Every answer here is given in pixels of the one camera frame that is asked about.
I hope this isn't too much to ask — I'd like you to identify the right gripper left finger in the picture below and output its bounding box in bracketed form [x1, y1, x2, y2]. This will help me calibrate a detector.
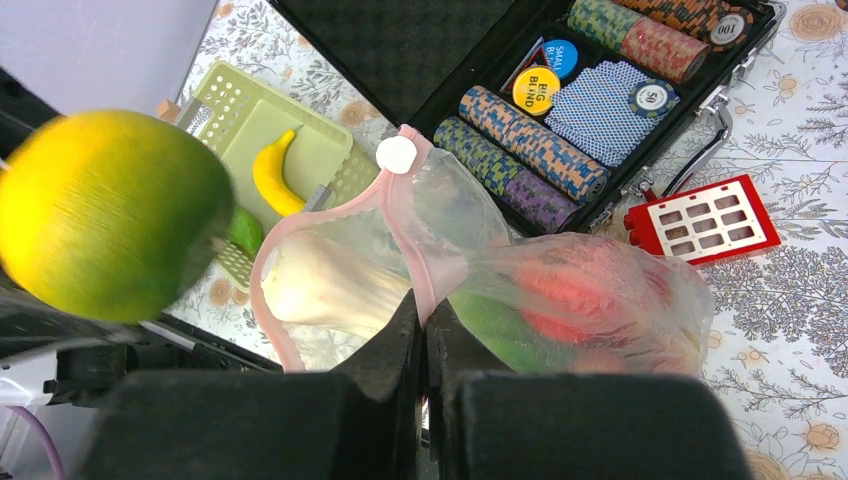
[76, 294, 423, 479]

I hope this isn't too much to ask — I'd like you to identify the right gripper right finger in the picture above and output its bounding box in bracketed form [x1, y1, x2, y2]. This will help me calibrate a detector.
[426, 303, 752, 479]

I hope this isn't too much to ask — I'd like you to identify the clear zip top bag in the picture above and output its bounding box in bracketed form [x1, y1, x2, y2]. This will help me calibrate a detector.
[250, 126, 714, 376]

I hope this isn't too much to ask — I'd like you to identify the red strawberry bunch toy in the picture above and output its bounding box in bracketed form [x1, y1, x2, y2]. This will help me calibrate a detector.
[513, 252, 709, 376]

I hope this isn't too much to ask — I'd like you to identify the yellow toy banana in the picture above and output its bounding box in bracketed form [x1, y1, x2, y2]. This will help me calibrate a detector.
[252, 130, 305, 217]

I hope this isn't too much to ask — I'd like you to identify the yellow toy mango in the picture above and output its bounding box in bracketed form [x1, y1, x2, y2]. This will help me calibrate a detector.
[1, 109, 236, 324]

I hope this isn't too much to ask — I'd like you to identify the green toy cucumber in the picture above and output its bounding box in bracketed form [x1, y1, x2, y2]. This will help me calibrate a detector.
[227, 206, 264, 258]

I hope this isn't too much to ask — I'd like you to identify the white bag zipper slider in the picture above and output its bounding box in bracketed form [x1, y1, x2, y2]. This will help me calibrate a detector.
[375, 135, 418, 175]

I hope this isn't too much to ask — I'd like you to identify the green plastic basket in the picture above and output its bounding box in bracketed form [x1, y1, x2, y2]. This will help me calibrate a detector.
[173, 61, 378, 292]

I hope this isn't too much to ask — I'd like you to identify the red lego brick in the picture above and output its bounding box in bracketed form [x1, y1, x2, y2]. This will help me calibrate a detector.
[623, 174, 781, 265]

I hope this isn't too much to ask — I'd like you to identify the black poker chip case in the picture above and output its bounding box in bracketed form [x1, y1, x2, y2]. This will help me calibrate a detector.
[274, 1, 786, 236]

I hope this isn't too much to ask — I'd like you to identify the blue playing cards deck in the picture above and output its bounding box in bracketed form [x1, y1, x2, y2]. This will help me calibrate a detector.
[544, 60, 679, 168]

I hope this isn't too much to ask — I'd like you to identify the yellow big blind button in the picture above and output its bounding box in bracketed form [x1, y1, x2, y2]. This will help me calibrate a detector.
[511, 66, 561, 116]

